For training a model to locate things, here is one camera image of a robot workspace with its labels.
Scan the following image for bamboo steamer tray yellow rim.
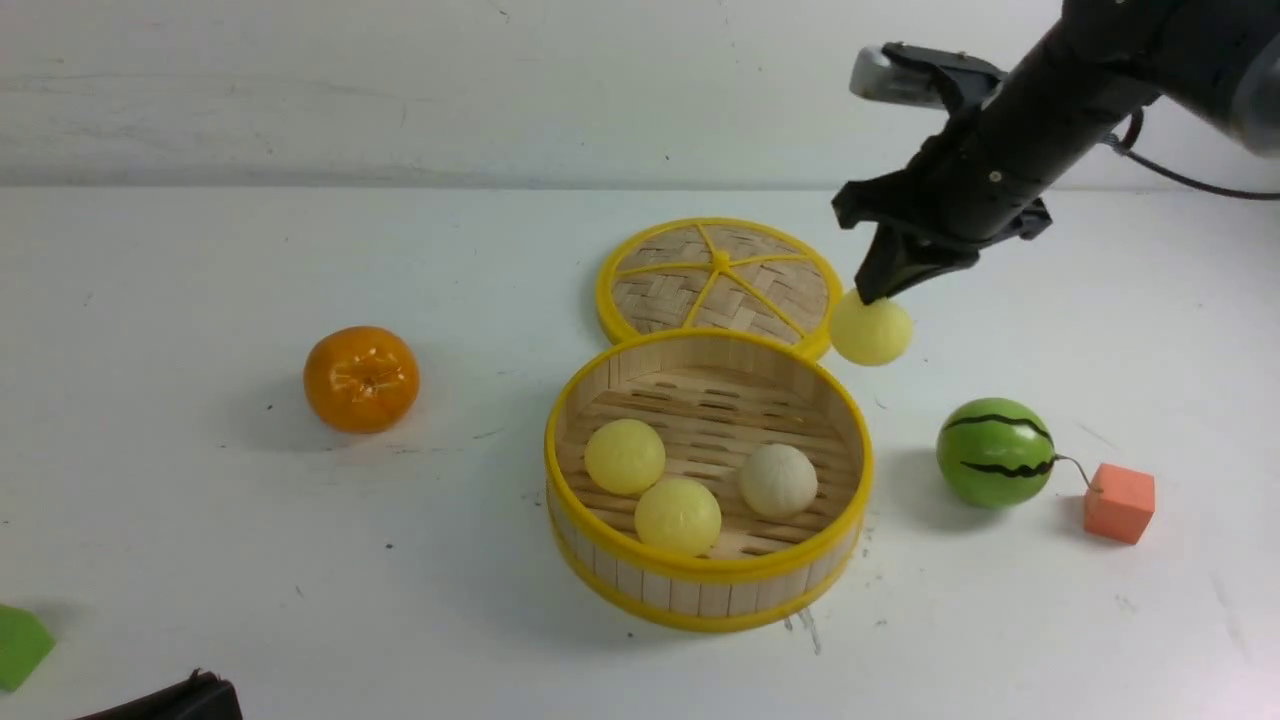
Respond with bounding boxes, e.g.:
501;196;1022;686
544;328;876;633

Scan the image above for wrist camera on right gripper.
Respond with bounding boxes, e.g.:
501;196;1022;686
849;42;1006;115

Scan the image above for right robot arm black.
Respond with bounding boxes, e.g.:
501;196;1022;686
832;1;1279;304

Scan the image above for yellow bun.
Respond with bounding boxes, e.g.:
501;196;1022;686
584;419;666;495
634;477;722;557
828;290;914;366

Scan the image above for green toy watermelon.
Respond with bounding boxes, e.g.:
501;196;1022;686
936;397;1057;510

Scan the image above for woven bamboo steamer lid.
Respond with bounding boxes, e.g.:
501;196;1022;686
594;217;844;360

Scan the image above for green block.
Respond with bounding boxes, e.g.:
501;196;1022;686
0;603;56;693

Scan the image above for orange foam cube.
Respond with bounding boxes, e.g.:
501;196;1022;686
1082;462;1156;546

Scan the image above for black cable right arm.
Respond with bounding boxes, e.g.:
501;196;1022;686
1105;108;1280;202

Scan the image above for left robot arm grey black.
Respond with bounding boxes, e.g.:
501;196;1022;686
83;669;244;720

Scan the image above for orange toy tangerine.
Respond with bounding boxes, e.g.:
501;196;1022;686
302;325;421;434

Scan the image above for beige white bun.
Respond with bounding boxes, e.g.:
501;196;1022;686
736;443;819;519

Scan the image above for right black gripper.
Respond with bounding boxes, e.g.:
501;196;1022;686
833;24;1157;305

